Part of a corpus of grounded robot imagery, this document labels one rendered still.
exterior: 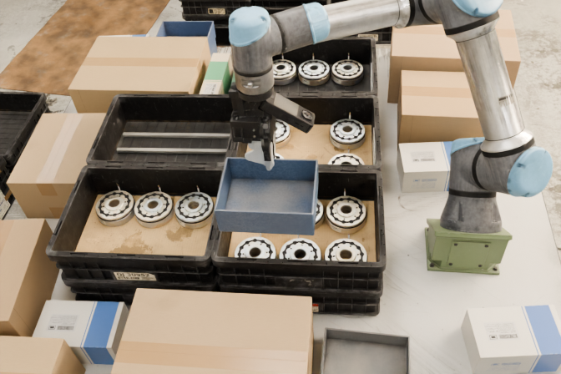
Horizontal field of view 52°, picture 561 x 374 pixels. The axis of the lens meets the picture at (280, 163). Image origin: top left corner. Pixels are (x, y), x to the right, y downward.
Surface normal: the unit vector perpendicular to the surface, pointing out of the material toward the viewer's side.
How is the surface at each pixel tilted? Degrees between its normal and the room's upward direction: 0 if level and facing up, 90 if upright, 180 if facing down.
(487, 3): 48
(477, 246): 90
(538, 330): 0
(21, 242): 0
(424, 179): 90
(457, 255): 90
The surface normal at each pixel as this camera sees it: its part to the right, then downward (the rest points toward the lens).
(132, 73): -0.07, -0.69
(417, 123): -0.14, 0.72
